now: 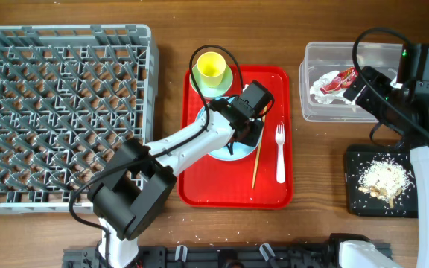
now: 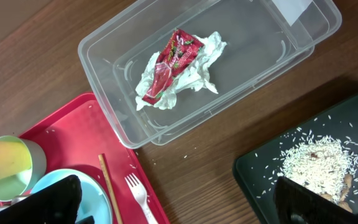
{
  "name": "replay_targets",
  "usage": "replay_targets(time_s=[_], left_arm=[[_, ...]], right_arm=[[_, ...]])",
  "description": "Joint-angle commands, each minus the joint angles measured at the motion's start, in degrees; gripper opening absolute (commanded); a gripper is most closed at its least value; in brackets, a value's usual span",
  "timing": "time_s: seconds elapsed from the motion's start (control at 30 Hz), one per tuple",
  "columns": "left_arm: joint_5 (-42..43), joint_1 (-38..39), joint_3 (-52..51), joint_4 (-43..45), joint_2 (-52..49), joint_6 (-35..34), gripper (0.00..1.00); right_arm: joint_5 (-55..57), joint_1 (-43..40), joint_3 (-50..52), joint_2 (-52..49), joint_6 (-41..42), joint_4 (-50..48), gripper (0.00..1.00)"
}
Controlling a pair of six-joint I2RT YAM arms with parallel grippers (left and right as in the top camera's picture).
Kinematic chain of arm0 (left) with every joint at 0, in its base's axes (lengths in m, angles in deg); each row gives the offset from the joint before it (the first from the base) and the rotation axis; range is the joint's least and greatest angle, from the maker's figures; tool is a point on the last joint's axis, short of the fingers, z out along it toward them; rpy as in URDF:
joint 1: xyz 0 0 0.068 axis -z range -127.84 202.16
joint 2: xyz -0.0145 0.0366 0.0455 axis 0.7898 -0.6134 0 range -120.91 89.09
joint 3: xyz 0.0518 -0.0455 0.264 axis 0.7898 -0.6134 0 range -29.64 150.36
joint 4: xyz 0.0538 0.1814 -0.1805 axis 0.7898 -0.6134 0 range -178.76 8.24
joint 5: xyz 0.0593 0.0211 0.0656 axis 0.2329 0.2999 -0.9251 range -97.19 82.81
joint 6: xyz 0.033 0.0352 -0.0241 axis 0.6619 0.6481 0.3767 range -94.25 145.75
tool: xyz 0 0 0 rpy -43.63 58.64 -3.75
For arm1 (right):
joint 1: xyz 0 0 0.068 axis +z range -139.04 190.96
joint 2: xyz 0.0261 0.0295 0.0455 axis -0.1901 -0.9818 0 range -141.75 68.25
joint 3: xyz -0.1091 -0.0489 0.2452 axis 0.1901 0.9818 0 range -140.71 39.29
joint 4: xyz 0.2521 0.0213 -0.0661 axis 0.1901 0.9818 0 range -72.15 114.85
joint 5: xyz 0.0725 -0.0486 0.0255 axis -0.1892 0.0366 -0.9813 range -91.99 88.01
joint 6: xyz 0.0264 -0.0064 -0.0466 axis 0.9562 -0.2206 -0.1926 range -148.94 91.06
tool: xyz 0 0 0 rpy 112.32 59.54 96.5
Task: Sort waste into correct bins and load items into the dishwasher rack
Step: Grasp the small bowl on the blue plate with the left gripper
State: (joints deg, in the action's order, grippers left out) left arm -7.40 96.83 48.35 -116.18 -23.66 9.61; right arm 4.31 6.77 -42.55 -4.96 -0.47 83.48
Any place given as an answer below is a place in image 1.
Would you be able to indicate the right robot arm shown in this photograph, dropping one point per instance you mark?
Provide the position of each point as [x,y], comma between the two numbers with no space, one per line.
[405,110]

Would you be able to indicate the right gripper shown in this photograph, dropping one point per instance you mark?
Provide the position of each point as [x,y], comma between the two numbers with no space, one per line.
[366,100]

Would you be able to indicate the small green bowl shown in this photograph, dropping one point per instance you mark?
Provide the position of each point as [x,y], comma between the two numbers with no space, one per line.
[214,92]

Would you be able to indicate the red plastic serving tray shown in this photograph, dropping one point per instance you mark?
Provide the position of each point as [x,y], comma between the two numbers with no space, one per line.
[210,182]

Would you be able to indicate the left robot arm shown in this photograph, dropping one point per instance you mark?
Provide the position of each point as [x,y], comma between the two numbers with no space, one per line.
[138,179]

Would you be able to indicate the rice and peanut scraps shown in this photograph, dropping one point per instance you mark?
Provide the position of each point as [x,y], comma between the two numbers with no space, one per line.
[384,180]

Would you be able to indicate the red snack wrapper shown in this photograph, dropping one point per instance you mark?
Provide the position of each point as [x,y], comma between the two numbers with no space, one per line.
[342,80]

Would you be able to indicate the grey plastic dishwasher rack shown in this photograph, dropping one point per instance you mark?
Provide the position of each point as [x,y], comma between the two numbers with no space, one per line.
[70,95]

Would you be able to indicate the light blue plate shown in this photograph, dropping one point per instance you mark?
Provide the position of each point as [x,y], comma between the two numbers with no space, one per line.
[233,152]

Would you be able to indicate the yellow plastic cup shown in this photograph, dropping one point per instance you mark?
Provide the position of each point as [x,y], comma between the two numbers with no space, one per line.
[211,66]

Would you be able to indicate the white plastic fork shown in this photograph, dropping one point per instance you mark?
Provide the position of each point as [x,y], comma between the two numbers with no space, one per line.
[280,165]

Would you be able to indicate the wooden chopstick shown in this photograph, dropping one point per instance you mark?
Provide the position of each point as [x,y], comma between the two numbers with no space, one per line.
[257,156]

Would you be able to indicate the white tissue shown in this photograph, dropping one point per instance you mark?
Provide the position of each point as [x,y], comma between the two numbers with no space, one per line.
[328,98]

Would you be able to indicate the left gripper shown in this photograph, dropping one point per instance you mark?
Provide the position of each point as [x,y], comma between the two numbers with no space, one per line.
[255,137]

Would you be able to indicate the clear plastic waste bin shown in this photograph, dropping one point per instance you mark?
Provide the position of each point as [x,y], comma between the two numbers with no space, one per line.
[323,57]

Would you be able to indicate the black plastic tray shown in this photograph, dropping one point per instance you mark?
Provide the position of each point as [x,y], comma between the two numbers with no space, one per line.
[357,155]

